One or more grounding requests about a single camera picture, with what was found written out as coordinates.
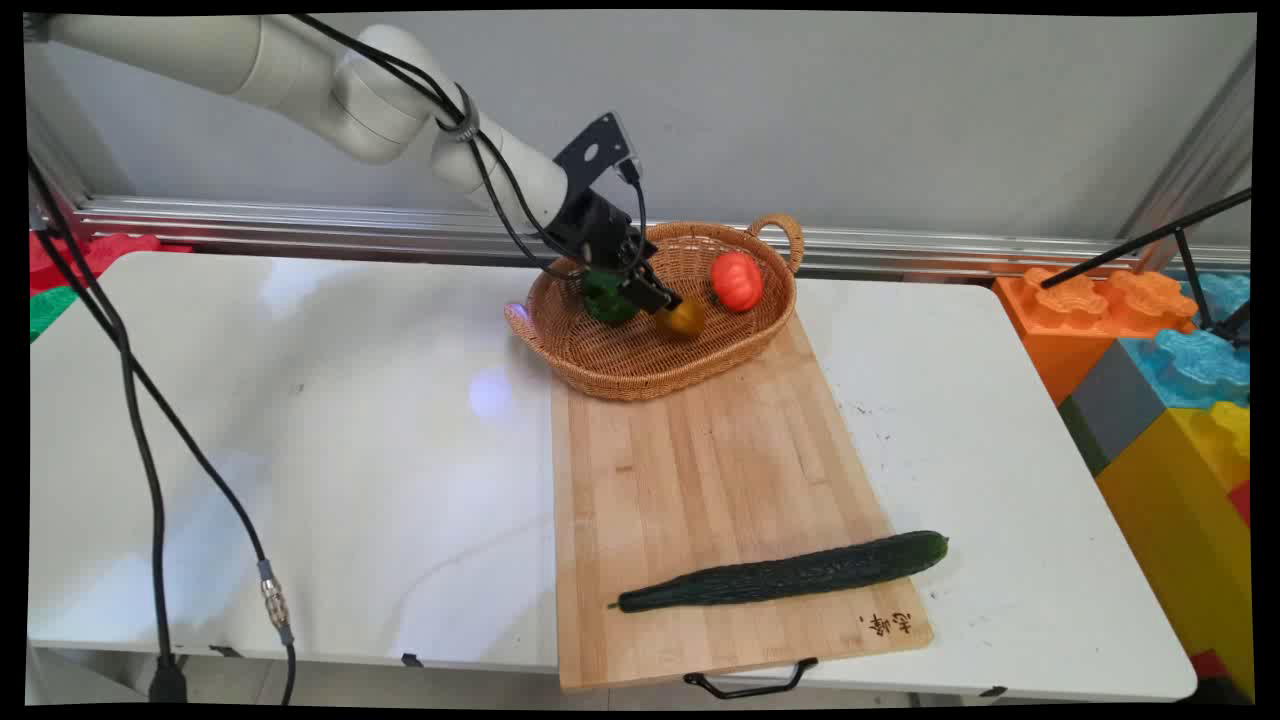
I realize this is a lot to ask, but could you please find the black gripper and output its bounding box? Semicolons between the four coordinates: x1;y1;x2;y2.
543;188;684;314

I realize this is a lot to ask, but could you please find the dark green cucumber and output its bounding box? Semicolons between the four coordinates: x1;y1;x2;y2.
607;530;950;614

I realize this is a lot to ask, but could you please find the green bell pepper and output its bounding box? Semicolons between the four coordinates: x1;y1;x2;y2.
581;268;641;326

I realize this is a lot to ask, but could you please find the yellow bell pepper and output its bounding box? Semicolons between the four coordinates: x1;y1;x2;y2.
656;298;707;340

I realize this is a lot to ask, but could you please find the woven wicker basket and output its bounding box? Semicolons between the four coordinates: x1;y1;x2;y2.
504;213;806;403

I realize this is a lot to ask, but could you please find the red tomato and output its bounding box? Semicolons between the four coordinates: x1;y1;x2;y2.
711;251;765;314

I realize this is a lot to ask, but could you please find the wooden cutting board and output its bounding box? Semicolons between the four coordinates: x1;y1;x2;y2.
550;312;935;693

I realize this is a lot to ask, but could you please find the orange foam block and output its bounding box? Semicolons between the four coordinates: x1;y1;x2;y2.
992;265;1199;407

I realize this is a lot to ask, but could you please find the gray foam block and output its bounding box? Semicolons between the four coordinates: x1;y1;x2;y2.
1057;339;1168;478

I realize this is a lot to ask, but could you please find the black tripod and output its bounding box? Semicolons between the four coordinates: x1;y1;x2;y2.
1040;187;1254;348

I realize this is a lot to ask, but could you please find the green foam block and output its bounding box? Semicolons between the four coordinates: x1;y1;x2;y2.
28;285;80;343

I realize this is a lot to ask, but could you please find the blue foam block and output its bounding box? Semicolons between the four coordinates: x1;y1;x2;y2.
1118;271;1253;412

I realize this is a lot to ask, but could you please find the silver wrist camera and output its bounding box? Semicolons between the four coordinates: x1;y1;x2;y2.
614;114;643;189

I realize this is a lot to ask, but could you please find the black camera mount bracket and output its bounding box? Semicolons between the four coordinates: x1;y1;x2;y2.
552;112;637;195

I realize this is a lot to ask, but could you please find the aluminium frame rail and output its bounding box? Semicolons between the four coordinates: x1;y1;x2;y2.
30;195;1253;282

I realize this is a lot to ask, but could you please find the black cutting board handle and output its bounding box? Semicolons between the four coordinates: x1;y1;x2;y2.
683;657;819;700

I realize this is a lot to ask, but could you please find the thin cable with metal connector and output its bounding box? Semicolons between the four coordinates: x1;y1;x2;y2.
28;225;299;707

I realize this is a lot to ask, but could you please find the thick black cable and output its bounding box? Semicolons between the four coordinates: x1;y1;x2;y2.
28;155;189;705

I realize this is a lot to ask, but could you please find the aluminium frame post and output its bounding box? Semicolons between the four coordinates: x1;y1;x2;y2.
1116;42;1257;271

